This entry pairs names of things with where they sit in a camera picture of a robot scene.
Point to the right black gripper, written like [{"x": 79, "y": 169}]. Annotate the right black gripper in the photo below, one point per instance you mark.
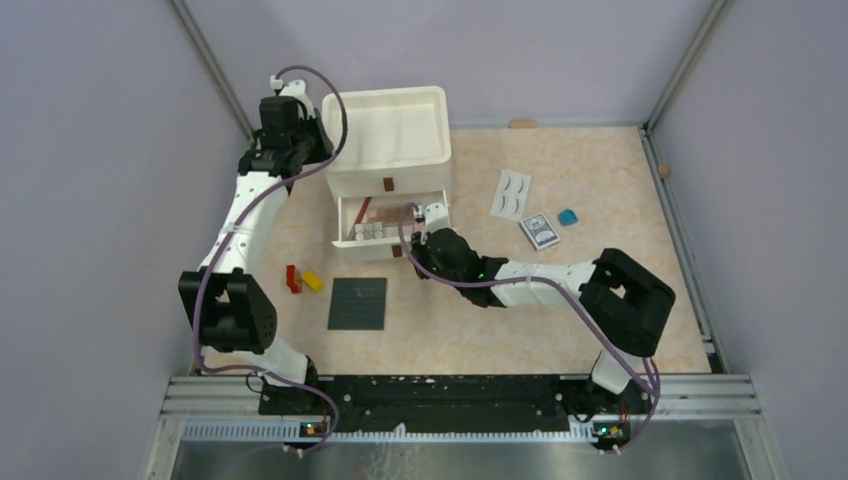
[{"x": 419, "y": 250}]

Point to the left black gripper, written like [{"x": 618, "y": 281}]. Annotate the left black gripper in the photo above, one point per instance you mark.
[{"x": 315, "y": 123}]

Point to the brown eyeshadow palette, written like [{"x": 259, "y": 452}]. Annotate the brown eyeshadow palette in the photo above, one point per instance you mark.
[{"x": 385, "y": 215}]

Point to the false eyelashes card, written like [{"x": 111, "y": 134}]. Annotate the false eyelashes card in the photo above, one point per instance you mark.
[{"x": 510, "y": 195}]

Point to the white drawer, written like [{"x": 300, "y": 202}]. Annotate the white drawer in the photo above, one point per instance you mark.
[{"x": 389, "y": 246}]

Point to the clear silver pan palette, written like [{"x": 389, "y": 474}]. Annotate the clear silver pan palette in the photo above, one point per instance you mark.
[{"x": 368, "y": 231}]

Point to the white drawer organizer cabinet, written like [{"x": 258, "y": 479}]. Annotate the white drawer organizer cabinet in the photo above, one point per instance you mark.
[{"x": 398, "y": 142}]

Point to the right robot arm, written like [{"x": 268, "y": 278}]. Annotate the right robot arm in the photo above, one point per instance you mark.
[{"x": 623, "y": 305}]

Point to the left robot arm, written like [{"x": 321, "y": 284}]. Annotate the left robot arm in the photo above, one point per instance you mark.
[{"x": 227, "y": 308}]

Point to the blue playing card box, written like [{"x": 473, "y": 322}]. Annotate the blue playing card box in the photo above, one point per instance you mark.
[{"x": 539, "y": 231}]

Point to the dark grey studded baseplate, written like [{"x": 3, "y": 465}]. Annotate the dark grey studded baseplate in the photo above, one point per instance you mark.
[{"x": 358, "y": 304}]

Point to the small blue toy block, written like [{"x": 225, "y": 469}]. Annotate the small blue toy block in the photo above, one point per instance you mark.
[{"x": 567, "y": 217}]

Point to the yellow toy block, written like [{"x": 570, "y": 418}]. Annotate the yellow toy block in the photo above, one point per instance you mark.
[{"x": 313, "y": 281}]

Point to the red owl toy block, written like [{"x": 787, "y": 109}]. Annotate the red owl toy block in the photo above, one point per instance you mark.
[{"x": 293, "y": 279}]

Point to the wooden block at wall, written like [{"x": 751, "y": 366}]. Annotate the wooden block at wall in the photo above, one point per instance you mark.
[{"x": 523, "y": 124}]

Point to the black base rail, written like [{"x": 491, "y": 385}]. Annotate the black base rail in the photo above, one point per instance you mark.
[{"x": 444, "y": 404}]

